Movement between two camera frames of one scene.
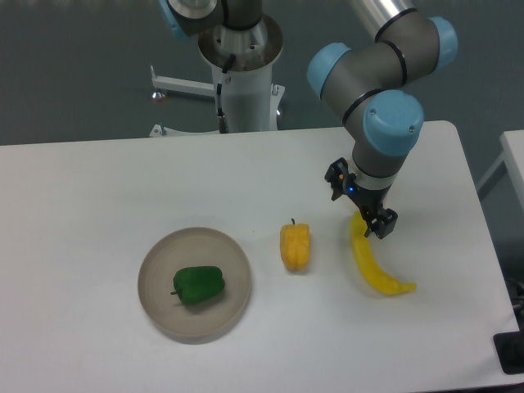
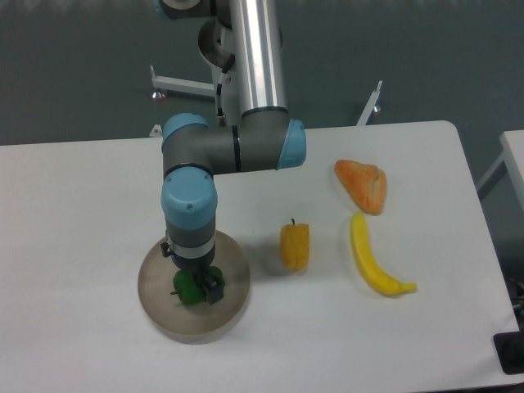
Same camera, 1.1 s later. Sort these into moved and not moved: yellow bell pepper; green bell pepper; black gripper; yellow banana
Moved: black gripper
Not moved: green bell pepper; yellow banana; yellow bell pepper
